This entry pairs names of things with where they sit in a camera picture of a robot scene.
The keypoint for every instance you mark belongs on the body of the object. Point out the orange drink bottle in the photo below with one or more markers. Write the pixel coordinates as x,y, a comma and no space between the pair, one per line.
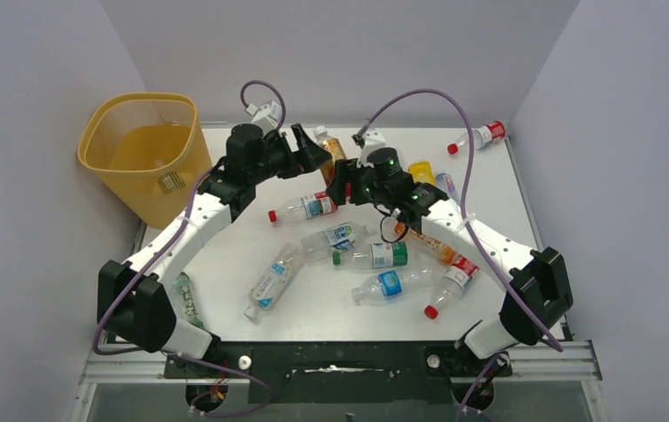
428,245

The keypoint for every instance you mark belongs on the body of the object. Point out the yellow mesh waste bin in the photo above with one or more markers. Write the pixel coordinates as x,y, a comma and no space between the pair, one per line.
148,149

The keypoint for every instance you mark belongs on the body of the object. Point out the green cap water bottle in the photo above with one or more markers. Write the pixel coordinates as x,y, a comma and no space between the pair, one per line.
374,256

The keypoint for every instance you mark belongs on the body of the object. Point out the blue label clear bottle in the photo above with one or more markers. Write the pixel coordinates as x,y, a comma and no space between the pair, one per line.
395,284

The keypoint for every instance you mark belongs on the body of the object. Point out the aluminium rail frame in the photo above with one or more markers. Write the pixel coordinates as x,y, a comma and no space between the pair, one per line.
577,362

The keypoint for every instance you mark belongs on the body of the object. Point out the blue label bottle lower left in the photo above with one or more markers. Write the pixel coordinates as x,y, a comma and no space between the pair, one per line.
273,282

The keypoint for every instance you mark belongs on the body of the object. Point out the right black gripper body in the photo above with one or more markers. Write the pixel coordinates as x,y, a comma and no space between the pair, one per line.
342,190

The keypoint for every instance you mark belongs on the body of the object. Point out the small blue label bottle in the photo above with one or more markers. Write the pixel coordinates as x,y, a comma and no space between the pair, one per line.
446,184

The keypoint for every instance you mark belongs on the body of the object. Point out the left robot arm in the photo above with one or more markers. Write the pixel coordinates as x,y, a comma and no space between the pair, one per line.
133,302

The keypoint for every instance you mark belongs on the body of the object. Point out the red label tea bottle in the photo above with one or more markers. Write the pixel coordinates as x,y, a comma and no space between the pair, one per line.
333,146

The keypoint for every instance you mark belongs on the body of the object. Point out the red white label water bottle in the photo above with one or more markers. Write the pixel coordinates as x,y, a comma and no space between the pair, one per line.
304,208

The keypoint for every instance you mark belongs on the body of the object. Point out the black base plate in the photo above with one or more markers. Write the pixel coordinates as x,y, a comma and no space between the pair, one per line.
374,372

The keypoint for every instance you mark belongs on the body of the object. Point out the blue white label crushed bottle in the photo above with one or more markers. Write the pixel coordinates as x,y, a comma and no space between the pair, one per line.
343,238

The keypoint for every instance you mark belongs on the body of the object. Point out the green tea bottle table edge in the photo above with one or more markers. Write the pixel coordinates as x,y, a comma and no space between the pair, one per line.
181,296

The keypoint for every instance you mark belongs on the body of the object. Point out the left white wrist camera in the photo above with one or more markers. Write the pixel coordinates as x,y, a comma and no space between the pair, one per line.
267,117

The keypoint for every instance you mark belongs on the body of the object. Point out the red label bottle near right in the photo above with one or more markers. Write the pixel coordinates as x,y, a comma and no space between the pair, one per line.
451,286

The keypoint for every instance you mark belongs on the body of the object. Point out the yellow juice bottle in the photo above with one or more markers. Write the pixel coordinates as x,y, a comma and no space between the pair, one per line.
422,172

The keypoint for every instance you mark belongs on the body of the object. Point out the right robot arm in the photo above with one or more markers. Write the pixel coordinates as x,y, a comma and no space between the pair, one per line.
535,283

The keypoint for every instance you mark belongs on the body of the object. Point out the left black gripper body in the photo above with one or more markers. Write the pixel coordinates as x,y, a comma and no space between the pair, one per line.
278,159

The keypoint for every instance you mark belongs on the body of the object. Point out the red cap bottle far corner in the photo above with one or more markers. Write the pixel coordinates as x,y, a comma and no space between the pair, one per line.
484,136

